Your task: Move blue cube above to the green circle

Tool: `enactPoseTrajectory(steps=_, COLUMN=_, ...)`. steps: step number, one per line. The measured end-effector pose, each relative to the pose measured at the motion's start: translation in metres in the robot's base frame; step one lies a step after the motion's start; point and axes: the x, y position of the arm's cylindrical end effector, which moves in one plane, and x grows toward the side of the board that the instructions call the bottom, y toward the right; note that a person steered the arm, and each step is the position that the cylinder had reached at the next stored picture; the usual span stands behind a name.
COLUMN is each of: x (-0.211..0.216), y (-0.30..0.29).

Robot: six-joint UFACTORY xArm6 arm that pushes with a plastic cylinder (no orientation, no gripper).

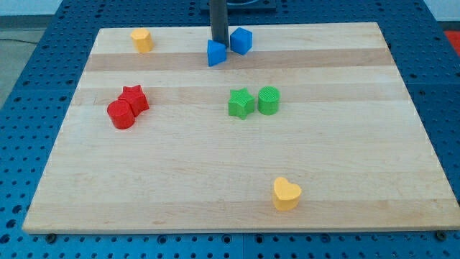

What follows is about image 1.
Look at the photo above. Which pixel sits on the blue cube block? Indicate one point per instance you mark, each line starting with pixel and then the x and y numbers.
pixel 241 41

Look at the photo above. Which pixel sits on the green cylinder block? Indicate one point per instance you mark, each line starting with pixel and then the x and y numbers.
pixel 268 100

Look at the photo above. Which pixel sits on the green star block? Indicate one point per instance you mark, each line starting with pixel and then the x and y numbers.
pixel 241 103

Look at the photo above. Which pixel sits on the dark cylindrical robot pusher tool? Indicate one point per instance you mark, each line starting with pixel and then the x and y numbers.
pixel 219 21

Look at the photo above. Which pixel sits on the yellow heart block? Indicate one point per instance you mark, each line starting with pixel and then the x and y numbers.
pixel 285 195

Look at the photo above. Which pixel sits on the red star block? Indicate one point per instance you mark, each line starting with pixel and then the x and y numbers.
pixel 136 98

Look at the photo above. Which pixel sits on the red cylinder block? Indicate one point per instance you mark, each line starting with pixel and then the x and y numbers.
pixel 121 114

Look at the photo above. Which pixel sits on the blue triangle block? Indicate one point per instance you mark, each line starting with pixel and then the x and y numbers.
pixel 216 53

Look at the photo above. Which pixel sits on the light wooden board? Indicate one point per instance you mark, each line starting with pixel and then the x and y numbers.
pixel 346 132

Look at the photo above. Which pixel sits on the yellow hexagon block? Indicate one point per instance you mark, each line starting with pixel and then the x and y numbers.
pixel 142 40

